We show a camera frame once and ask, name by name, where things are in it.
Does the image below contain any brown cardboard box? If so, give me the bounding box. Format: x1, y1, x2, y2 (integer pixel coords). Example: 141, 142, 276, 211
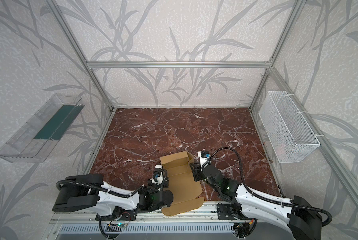
160, 151, 204, 216

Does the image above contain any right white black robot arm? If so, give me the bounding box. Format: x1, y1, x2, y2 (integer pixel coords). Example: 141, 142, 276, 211
190, 163, 324, 240

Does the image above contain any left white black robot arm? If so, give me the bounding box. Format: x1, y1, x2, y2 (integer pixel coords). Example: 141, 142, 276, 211
52, 174, 173, 217

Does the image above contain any black connector box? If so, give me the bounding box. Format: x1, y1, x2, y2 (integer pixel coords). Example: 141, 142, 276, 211
231, 223, 251, 239

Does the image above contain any green circuit board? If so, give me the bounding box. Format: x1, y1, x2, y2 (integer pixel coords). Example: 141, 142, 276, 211
106, 223, 129, 232

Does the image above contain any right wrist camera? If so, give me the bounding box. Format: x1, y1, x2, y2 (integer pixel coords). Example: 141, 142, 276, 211
198, 151, 211, 169

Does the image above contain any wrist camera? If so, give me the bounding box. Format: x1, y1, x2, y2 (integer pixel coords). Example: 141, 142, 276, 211
198, 151, 211, 169
151, 165, 168, 187

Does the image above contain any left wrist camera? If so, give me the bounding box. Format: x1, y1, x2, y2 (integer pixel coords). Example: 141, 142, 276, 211
151, 165, 168, 187

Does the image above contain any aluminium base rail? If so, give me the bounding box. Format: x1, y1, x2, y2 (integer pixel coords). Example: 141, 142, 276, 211
48, 201, 304, 224

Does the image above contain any white wire mesh basket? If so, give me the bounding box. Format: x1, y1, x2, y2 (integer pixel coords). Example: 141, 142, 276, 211
259, 91, 320, 164

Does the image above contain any right black corrugated cable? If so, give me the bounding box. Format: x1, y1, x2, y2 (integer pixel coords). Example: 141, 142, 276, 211
207, 146, 333, 227

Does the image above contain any clear plastic wall bin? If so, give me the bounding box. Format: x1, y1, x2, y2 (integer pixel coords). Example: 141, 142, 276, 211
0, 94, 84, 163

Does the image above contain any aluminium frame enclosure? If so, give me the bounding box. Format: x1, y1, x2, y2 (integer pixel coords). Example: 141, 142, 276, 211
46, 1, 358, 208

